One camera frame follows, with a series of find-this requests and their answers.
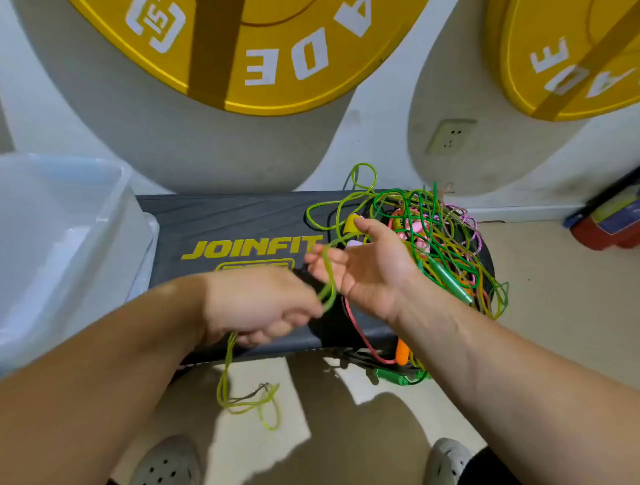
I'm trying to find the person's left grey shoe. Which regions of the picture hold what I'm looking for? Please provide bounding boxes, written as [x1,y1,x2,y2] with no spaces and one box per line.
[128,432,206,485]

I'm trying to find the clear plastic storage bin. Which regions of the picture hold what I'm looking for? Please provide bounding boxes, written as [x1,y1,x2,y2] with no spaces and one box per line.
[0,153,159,376]

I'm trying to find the black aerobic step platform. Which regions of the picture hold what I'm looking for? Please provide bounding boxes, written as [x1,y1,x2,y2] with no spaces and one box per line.
[135,190,496,386]

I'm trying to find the red fire extinguisher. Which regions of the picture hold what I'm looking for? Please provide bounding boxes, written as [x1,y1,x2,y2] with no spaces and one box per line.
[563,168,640,251]

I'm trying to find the large yellow weight plate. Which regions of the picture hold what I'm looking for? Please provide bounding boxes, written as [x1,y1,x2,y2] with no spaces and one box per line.
[68,0,429,117]

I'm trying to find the person's left hand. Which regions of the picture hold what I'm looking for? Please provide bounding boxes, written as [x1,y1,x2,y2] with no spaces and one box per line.
[200,262,326,349]

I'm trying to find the translucent plastic lid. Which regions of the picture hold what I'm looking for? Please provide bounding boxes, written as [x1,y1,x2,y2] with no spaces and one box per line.
[128,212,161,306]

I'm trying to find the green jump rope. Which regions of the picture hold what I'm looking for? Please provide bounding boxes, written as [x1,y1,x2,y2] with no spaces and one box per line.
[215,212,369,433]

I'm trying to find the white wall socket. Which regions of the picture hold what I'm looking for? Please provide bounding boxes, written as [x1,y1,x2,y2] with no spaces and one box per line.
[427,119,477,156]

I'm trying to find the person's right hand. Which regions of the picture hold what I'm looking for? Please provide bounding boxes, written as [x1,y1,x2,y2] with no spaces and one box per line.
[303,215,426,323]

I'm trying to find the person's right forearm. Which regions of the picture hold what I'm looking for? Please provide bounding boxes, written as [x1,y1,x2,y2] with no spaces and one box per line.
[385,270,640,485]

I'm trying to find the pile of jump ropes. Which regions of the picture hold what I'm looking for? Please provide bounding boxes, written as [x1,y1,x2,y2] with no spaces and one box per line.
[305,163,511,386]

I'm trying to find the person's left forearm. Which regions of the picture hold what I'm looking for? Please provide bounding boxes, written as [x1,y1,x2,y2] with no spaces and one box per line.
[0,272,216,485]

